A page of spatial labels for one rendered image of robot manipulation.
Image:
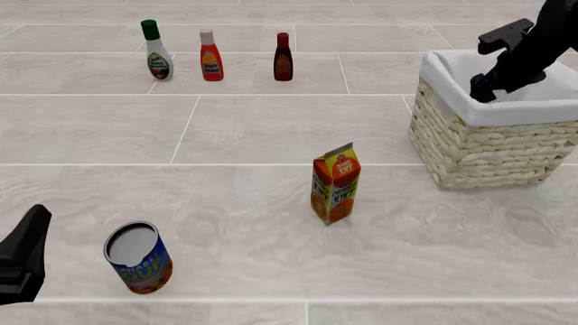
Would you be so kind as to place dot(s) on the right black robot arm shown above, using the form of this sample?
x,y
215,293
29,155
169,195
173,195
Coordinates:
x,y
551,34

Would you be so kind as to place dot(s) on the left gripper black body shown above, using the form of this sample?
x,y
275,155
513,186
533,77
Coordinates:
x,y
18,284

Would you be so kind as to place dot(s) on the white cloth basket liner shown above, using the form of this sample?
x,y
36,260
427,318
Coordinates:
x,y
519,113

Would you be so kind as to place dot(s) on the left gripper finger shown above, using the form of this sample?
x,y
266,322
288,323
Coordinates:
x,y
27,237

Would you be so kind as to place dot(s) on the dark brown sauce bottle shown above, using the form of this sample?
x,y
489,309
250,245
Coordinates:
x,y
282,62

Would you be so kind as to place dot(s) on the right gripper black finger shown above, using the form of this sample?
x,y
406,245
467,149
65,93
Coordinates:
x,y
482,88

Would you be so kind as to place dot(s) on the woven wicker basket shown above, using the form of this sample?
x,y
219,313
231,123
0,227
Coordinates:
x,y
496,154

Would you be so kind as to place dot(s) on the white salad dressing bottle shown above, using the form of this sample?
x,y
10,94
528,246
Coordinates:
x,y
159,57

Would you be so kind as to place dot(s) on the orange juice carton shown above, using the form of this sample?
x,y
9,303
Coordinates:
x,y
335,189

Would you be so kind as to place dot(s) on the red ketchup bottle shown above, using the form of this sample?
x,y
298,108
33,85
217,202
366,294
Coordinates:
x,y
211,62

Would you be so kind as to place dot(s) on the blue soup tin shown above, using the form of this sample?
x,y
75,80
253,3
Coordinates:
x,y
144,267

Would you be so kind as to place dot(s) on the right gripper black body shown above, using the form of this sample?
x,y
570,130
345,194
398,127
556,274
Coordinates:
x,y
519,80

